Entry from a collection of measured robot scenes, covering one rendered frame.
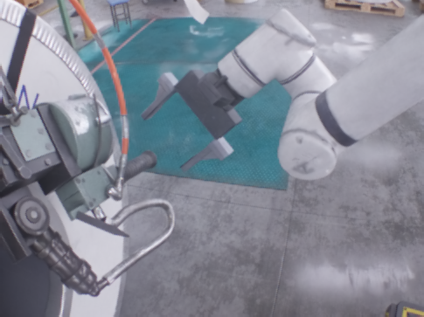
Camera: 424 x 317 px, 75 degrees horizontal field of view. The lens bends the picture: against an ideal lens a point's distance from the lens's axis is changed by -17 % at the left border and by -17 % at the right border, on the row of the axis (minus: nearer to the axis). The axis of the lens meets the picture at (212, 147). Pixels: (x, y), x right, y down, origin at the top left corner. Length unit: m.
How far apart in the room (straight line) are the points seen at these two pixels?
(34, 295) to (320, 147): 0.79
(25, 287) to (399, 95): 0.93
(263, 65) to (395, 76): 0.24
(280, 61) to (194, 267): 1.10
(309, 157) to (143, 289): 1.14
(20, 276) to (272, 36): 0.85
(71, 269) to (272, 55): 0.48
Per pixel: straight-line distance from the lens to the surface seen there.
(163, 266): 1.50
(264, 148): 1.97
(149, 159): 0.72
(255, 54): 0.55
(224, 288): 1.42
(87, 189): 0.55
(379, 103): 0.42
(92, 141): 0.56
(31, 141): 0.51
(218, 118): 0.60
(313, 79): 0.57
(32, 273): 0.93
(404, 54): 0.41
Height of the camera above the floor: 1.28
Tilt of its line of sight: 40 degrees down
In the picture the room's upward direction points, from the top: 6 degrees counter-clockwise
